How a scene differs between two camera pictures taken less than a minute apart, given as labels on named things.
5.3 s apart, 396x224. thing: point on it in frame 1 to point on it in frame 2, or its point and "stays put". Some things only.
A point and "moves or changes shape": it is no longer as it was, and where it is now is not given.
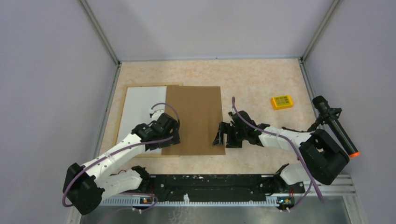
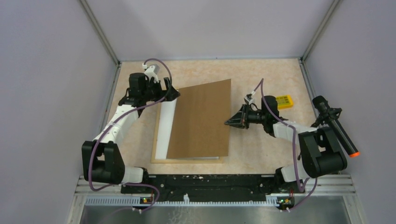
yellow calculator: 282,102 stays put
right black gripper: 225,128 to 239,119
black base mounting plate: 270,187 stays put
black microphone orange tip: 326,109 stays put
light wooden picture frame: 121,113 moves or changes shape
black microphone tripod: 324,118 stays put
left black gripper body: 174,141 to 153,92
